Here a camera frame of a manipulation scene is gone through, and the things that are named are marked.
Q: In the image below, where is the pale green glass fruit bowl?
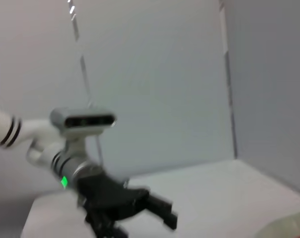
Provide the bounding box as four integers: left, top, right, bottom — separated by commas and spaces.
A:
253, 209, 300, 238

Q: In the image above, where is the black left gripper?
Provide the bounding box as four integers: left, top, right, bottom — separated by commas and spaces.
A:
76, 173, 179, 238

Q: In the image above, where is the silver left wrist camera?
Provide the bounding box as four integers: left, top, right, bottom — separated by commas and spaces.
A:
50, 107, 118, 137

